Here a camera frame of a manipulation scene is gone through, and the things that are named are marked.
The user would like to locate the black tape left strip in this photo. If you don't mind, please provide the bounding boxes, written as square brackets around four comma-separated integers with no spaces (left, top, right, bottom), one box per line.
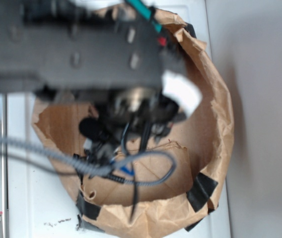
[76,192,105,233]

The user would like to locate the black tape strip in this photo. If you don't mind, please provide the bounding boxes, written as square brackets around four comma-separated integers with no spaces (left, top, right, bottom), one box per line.
[186,173,218,212]
[76,192,105,233]

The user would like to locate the black tape right strip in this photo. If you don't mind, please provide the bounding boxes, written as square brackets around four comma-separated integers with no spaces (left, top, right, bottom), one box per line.
[186,173,218,212]

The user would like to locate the teal cable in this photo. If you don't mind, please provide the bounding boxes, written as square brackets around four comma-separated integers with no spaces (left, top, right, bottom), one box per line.
[124,0,162,33]

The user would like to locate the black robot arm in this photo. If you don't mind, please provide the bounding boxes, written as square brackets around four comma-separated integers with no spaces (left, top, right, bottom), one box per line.
[0,0,202,133]

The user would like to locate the grey braided cable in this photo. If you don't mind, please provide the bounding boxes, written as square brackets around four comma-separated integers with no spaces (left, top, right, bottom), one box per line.
[0,130,177,186]

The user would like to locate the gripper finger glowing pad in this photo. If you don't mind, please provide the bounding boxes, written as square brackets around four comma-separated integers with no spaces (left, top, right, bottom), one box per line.
[161,70,203,116]

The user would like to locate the brown paper bag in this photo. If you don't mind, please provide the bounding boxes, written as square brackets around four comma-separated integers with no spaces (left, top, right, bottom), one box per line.
[31,6,235,238]

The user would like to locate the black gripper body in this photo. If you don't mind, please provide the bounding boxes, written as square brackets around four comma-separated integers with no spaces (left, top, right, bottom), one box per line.
[78,86,187,174]

